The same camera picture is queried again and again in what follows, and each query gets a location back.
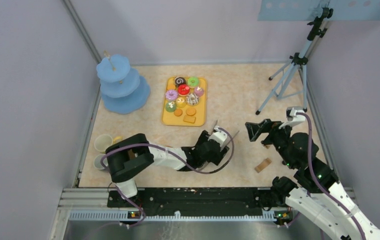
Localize square orange biscuit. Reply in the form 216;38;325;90
183;115;196;124

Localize yellow cream puff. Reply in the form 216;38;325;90
175;96;187;108

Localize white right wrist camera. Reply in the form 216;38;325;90
279;106;306;129

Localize chocolate swirl roll cake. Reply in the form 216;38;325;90
174;76;186;87

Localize round orange biscuit right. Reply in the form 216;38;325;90
186;107;197;116

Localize round orange biscuit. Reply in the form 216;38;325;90
186;107;197;116
166;83;176;91
173;108;183;117

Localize round orange biscuit lower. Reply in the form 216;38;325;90
173;108;183;117

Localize blue camera tripod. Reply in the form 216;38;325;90
255;7;334;115

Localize purple sprinkled donut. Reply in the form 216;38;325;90
165;89;179;102

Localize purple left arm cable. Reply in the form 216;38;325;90
100;127;235;229

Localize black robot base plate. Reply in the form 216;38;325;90
107;187;290;217

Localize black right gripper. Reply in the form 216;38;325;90
245;117;297;169

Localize pink cupcake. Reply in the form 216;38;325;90
193;86;205;98

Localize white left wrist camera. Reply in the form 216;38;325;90
208;126;231;150

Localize red frosted donut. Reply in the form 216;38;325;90
177;84;191;97

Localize blue three-tier cake stand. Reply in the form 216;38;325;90
96;51;151;115

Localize green cream puff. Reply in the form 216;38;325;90
165;101;177;113

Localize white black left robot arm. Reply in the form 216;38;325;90
100;125;235;207

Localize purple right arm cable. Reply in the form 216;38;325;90
286;112;368;240

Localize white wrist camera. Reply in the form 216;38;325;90
279;106;306;129
208;126;231;150

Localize yellow serving tray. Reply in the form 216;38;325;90
161;76;207;127

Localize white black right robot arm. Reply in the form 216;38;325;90
245;118;380;240

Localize small wooden block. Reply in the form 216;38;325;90
254;158;272;173

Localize round orange biscuit top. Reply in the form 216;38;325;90
166;83;176;91

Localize grey handled mug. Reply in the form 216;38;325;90
93;154;108;171

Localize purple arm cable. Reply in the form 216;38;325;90
100;127;235;229
286;112;368;240

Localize yellow handled cream mug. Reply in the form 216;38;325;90
94;134;123;153

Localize chocolate drizzle sprinkle donut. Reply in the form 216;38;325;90
186;93;200;106

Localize green frosted donut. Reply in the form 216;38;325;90
187;76;200;89

